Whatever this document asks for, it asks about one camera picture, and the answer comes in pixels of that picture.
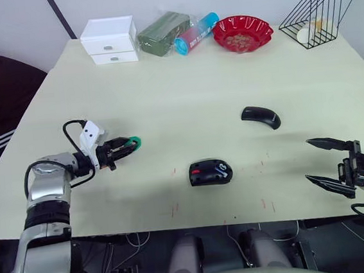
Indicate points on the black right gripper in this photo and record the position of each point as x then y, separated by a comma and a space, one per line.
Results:
357, 166

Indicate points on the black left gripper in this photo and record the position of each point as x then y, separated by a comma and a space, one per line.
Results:
105, 155

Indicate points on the white two-drawer box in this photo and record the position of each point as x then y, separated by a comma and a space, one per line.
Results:
110, 41

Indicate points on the green pack in clear bag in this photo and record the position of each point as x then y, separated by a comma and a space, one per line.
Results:
162, 32

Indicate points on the grey rounded robot leg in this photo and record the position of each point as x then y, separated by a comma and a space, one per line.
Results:
184, 262
265, 251

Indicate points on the black mouse cover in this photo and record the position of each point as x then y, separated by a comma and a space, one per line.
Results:
264, 115

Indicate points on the red scalloped plastic bowl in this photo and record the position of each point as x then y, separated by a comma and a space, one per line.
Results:
242, 34

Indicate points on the blue and pink canister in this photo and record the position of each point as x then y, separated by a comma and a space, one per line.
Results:
195, 34

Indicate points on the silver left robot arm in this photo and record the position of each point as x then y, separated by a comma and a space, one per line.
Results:
45, 220

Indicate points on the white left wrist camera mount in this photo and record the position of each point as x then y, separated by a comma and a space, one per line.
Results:
88, 132

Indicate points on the black mouse base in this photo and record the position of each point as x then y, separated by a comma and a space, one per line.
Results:
210, 171

